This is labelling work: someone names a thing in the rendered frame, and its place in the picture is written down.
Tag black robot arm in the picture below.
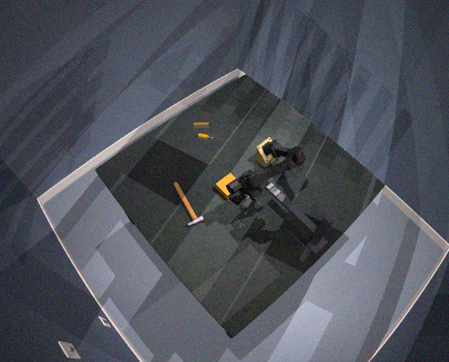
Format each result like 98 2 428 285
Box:
226 140 306 200

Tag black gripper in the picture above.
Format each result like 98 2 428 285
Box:
229 188 246 205

